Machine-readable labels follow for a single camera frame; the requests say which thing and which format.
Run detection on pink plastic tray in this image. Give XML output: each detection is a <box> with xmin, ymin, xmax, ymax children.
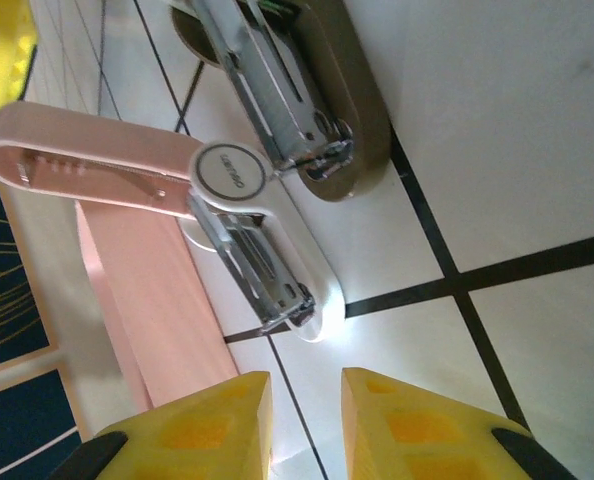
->
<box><xmin>74</xmin><ymin>202</ymin><xmax>242</xmax><ymax>417</ymax></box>

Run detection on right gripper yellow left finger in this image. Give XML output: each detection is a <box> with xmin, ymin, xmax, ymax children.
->
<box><xmin>51</xmin><ymin>369</ymin><xmax>274</xmax><ymax>480</ymax></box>

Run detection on navy wall panel single flower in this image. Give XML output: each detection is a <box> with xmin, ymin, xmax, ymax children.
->
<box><xmin>0</xmin><ymin>366</ymin><xmax>87</xmax><ymax>480</ymax></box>

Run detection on navy panel cream circle gold lines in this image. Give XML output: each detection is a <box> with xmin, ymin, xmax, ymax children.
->
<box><xmin>0</xmin><ymin>183</ymin><xmax>62</xmax><ymax>375</ymax></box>

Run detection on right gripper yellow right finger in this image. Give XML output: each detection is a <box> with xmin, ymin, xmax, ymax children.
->
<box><xmin>339</xmin><ymin>366</ymin><xmax>581</xmax><ymax>480</ymax></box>

